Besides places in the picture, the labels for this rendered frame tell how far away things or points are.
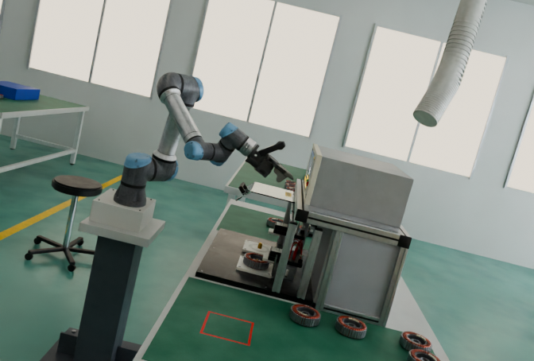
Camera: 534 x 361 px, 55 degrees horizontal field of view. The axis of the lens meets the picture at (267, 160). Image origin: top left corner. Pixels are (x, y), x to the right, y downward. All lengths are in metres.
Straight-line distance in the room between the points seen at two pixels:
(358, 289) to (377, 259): 0.14
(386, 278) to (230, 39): 5.26
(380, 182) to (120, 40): 5.61
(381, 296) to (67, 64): 6.10
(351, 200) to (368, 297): 0.38
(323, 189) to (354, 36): 4.99
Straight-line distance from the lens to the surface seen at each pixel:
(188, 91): 2.35
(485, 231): 7.51
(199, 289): 1.95
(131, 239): 2.37
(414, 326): 2.21
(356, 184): 2.02
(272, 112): 6.81
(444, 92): 3.31
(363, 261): 2.00
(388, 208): 2.06
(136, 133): 7.17
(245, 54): 6.85
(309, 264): 2.00
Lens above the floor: 1.53
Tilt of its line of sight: 8 degrees down
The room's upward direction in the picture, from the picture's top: 14 degrees clockwise
